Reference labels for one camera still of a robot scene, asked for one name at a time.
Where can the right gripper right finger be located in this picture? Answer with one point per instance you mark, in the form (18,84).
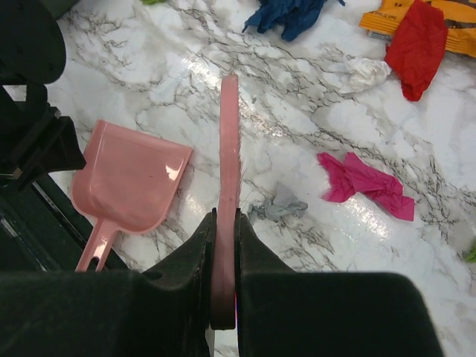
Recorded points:
(281,312)

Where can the grey paper scrap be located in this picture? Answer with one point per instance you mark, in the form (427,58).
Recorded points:
(283,203)

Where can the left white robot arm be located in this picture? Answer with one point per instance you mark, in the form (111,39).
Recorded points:
(36,139)

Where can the blue paper scrap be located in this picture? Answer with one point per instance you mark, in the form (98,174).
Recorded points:
(294,16)

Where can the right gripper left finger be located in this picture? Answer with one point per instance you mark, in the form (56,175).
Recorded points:
(163,311)

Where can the green paper scrap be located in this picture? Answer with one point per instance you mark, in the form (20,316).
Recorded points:
(469,256)
(152,2)

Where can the white paper scrap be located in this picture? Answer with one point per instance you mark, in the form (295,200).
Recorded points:
(361,74)

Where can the orange chips bag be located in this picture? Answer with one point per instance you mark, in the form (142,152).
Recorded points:
(450,24)

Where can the grey fruit tray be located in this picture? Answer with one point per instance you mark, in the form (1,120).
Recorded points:
(61,7)

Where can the pink hand brush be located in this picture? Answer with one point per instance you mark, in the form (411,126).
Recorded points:
(222,288)

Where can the pink dustpan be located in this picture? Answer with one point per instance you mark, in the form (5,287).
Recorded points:
(127,185)

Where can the magenta paper scrap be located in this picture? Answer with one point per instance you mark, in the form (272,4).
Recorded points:
(352,176)

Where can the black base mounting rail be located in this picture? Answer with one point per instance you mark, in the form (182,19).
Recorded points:
(40,229)

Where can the red paper scrap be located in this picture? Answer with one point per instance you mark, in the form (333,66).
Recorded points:
(417,48)

